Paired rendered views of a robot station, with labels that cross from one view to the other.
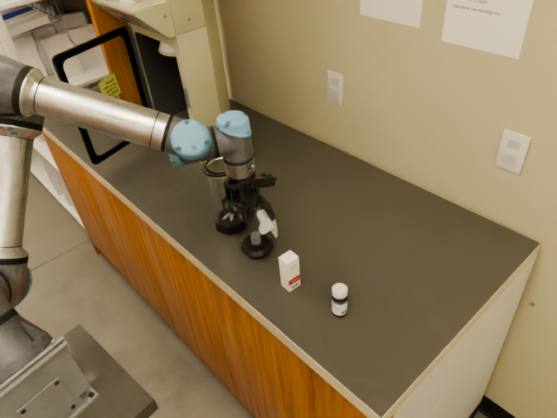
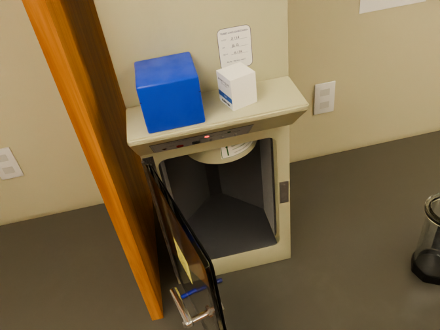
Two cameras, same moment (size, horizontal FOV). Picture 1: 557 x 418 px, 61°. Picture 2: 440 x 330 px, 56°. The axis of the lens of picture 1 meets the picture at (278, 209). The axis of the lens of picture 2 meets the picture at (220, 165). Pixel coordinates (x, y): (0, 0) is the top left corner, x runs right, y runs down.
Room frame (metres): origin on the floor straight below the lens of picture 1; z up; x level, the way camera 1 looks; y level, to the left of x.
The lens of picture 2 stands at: (1.18, 0.95, 1.90)
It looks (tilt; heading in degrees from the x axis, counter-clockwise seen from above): 39 degrees down; 303
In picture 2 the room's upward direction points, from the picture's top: 8 degrees counter-clockwise
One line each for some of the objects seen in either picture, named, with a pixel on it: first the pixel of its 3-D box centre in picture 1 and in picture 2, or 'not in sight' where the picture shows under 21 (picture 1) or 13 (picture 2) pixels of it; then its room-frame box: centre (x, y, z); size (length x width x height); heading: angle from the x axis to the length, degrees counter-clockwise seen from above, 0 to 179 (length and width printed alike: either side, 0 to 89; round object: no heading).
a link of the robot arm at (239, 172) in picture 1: (240, 165); not in sight; (0.96, 0.08, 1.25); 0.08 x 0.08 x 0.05
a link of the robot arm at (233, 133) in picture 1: (234, 137); not in sight; (0.96, 0.09, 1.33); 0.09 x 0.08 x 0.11; 101
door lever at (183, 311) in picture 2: not in sight; (189, 304); (1.52, 0.62, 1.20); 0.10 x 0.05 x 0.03; 144
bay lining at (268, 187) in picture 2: (193, 77); (216, 175); (1.65, 0.26, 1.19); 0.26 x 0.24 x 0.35; 39
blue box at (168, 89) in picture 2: not in sight; (169, 91); (1.59, 0.45, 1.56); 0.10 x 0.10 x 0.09; 39
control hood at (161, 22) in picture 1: (129, 15); (217, 128); (1.54, 0.40, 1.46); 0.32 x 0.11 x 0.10; 39
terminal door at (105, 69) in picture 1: (108, 96); (189, 273); (1.56, 0.55, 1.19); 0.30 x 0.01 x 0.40; 144
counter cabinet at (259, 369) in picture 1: (237, 253); not in sight; (1.48, 0.20, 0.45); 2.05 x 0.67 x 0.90; 39
